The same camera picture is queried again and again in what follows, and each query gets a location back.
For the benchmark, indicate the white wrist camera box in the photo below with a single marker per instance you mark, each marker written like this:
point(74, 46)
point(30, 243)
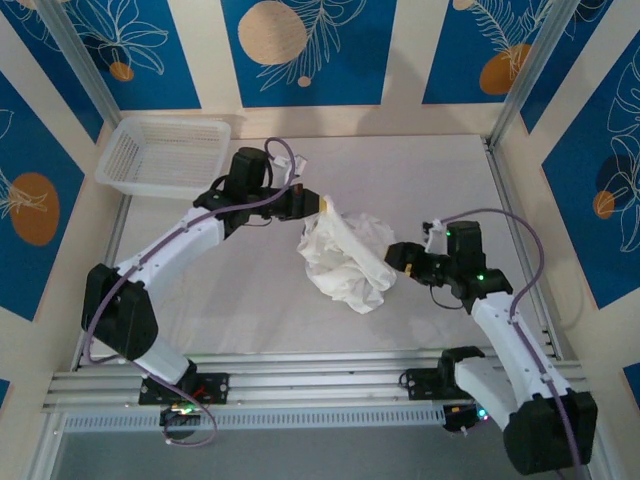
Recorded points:
point(435, 237)
point(299, 165)

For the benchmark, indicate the aluminium frame post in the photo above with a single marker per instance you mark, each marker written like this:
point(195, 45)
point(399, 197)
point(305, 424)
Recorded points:
point(532, 65)
point(80, 60)

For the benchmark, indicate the white plastic mesh basket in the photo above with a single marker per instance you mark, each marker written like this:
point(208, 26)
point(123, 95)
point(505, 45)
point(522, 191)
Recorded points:
point(160, 155)

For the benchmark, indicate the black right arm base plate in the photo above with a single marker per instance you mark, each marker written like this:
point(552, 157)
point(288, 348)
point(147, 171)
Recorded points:
point(420, 382)

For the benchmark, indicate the aluminium table side rail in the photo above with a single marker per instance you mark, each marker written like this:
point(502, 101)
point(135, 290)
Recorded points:
point(117, 225)
point(502, 190)

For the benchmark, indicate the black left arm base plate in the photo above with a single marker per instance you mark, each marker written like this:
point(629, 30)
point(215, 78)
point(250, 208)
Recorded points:
point(215, 387)

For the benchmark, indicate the aluminium frame leg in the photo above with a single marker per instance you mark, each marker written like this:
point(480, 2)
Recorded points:
point(45, 450)
point(607, 460)

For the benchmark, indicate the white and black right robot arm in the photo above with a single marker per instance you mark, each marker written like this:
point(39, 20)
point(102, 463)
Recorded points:
point(540, 440)

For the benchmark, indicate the aluminium mounting rail frame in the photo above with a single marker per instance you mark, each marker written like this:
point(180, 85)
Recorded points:
point(320, 387)

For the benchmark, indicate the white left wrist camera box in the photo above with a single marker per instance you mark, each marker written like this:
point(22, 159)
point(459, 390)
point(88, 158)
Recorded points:
point(299, 165)

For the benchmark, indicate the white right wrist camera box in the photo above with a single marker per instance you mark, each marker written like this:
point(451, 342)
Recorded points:
point(435, 237)

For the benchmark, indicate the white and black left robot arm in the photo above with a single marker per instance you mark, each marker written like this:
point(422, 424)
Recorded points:
point(162, 357)

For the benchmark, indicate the white t-shirt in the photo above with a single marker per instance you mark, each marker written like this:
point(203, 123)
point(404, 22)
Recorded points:
point(345, 270)

